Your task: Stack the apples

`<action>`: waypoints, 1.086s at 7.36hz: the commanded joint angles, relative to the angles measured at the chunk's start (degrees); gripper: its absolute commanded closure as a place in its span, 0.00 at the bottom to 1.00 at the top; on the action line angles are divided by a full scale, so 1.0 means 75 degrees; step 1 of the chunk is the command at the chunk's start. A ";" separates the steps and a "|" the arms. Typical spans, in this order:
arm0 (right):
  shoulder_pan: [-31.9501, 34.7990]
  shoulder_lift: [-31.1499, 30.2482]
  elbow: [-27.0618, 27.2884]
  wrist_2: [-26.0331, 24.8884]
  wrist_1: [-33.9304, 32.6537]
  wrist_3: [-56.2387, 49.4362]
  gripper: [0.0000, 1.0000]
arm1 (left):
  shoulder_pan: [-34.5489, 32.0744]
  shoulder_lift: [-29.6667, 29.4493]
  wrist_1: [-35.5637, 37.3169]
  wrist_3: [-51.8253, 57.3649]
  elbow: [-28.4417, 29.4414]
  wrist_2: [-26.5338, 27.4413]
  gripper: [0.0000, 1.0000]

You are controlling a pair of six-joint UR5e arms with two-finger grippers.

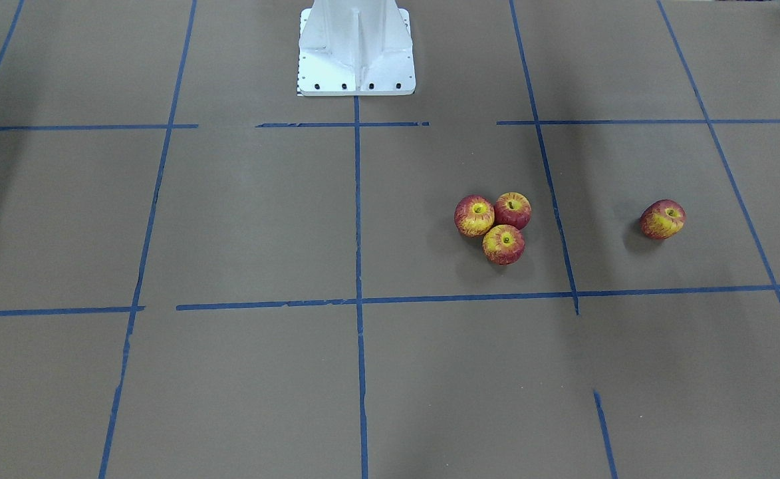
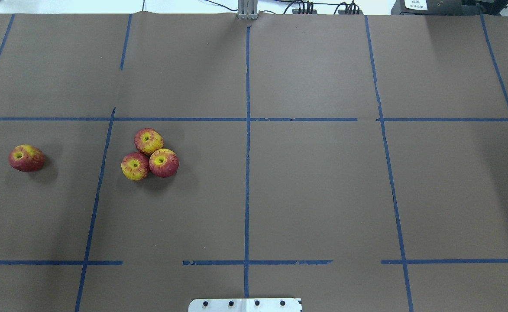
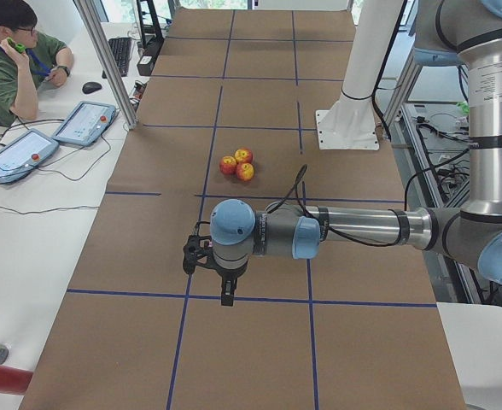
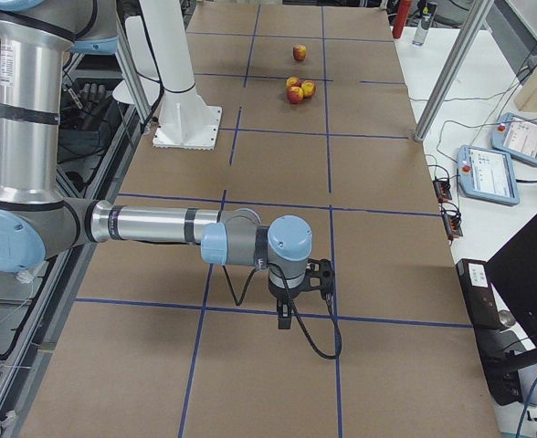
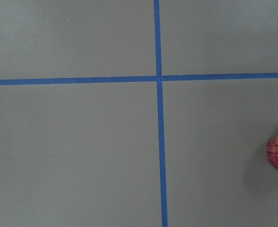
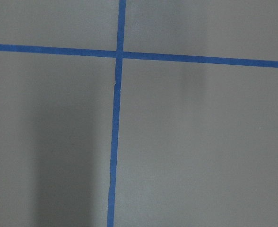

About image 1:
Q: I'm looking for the red yellow apple rear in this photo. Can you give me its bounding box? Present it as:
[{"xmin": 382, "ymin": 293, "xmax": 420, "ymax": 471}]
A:
[{"xmin": 493, "ymin": 192, "xmax": 533, "ymax": 230}]

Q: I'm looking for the red yellow apple front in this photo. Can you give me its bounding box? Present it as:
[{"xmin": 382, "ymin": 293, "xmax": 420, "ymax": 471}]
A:
[{"xmin": 483, "ymin": 224, "xmax": 525, "ymax": 265}]

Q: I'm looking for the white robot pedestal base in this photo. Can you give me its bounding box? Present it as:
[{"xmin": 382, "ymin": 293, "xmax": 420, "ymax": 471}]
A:
[{"xmin": 297, "ymin": 1, "xmax": 417, "ymax": 96}]

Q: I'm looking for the lone red yellow apple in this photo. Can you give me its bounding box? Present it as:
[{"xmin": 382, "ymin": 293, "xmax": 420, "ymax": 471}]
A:
[{"xmin": 638, "ymin": 199, "xmax": 687, "ymax": 240}]

